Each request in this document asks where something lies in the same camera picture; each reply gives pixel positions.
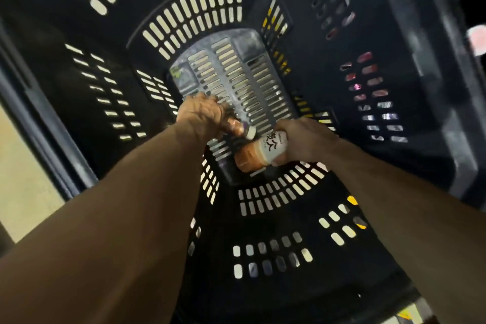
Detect person's right hand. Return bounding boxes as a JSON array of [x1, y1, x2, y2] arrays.
[[271, 117, 341, 167]]

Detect person's left forearm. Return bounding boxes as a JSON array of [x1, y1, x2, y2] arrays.
[[0, 122, 221, 324]]

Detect person's left hand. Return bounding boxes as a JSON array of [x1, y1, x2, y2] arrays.
[[176, 93, 239, 139]]

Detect white-label tea bottle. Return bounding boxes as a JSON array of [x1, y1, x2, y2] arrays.
[[234, 130, 289, 174]]

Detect black shopping basket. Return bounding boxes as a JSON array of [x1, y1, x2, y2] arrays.
[[0, 0, 486, 324]]

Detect Nescafe coffee bottle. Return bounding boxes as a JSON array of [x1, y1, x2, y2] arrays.
[[227, 118, 257, 141]]

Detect person's right forearm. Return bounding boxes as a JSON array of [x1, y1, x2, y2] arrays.
[[330, 137, 486, 324]]

